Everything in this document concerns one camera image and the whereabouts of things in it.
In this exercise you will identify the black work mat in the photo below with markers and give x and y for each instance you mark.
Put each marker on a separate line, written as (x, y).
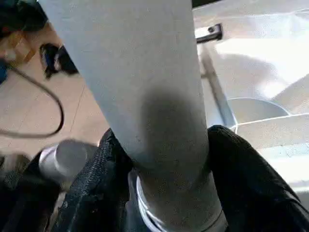
(24, 205)

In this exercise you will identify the white plastic table top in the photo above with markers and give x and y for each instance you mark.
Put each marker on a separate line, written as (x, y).
(265, 72)

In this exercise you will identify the white plastic table leg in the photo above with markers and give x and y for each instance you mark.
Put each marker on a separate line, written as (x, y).
(132, 72)

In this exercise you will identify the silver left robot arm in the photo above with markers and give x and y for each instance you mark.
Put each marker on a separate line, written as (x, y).
(65, 159)

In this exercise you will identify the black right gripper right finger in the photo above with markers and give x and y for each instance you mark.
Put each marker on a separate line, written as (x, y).
(253, 188)

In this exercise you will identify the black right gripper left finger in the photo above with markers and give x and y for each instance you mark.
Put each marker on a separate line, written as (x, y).
(96, 188)

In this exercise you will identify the black left robot foot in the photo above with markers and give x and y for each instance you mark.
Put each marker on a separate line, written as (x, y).
(55, 60)

